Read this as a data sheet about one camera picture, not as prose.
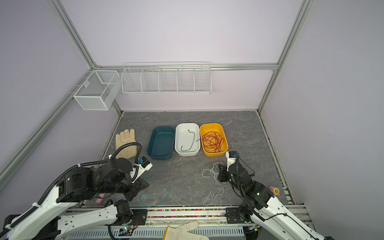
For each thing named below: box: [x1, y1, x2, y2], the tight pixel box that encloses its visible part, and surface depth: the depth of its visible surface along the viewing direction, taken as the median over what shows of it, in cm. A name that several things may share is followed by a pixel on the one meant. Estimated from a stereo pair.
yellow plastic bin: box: [200, 123, 229, 157], surface depth 104 cm
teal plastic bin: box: [147, 126, 175, 160], surface depth 104 cm
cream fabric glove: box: [115, 128, 137, 160], surface depth 104 cm
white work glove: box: [163, 221, 210, 240], surface depth 71 cm
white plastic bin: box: [174, 122, 201, 157], surface depth 104 cm
